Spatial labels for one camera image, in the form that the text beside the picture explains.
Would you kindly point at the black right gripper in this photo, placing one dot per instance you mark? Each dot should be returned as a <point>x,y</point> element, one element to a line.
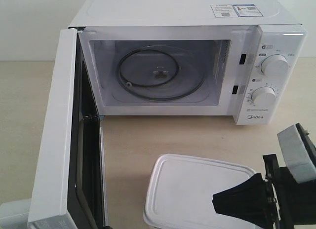
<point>297,201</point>

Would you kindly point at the white plastic lidded container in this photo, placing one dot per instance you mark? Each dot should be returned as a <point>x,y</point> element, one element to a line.
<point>181,190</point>

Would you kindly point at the white microwave door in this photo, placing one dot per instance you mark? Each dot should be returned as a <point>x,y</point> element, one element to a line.
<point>69,189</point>

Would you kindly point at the white upper microwave knob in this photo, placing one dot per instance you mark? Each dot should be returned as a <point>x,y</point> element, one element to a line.
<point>275,65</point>

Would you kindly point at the white microwave oven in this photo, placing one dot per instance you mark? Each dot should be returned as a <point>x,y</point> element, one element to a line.
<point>232,48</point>

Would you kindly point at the glass microwave turntable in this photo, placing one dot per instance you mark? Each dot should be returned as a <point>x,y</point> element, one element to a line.
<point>160,73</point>

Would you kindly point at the blue energy label sticker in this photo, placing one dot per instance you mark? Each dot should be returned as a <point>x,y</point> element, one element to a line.
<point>246,10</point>

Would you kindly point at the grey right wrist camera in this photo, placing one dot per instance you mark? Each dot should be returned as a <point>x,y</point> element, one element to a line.
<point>299,153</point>

